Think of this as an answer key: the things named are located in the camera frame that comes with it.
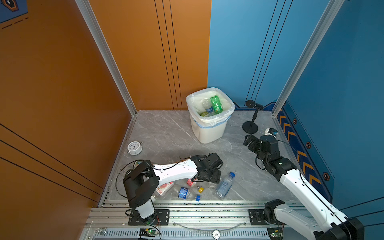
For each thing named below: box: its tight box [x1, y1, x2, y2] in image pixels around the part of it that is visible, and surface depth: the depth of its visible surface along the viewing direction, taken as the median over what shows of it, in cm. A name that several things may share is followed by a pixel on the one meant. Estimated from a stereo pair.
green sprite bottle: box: [210, 95, 224, 115], surface depth 96 cm
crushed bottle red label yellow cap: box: [186, 179, 205, 194], surface depth 81 cm
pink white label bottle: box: [155, 181, 175, 196], surface depth 81 cm
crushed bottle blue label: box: [178, 186, 201, 202], surface depth 79 cm
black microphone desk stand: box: [242, 100, 264, 134], surface depth 110 cm
